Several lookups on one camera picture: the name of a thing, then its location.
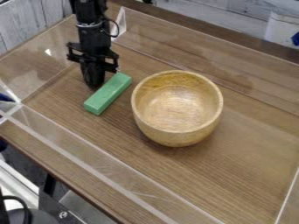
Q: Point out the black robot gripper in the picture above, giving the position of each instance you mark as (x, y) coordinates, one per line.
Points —
(93, 53)

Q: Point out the green rectangular block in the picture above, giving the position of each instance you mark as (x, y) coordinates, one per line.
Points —
(105, 96)

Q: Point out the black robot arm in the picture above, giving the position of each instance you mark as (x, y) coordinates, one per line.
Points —
(90, 12)

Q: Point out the light wooden bowl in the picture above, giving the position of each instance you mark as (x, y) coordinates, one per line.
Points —
(177, 106)

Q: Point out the black table leg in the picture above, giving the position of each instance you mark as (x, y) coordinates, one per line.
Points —
(50, 185)

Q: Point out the white cylindrical container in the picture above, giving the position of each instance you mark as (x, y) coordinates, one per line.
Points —
(282, 30)

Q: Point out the clear acrylic corner bracket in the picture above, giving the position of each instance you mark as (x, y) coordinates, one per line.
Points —
(119, 27)

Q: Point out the clear acrylic tray wall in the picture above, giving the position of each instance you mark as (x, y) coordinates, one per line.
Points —
(111, 185)

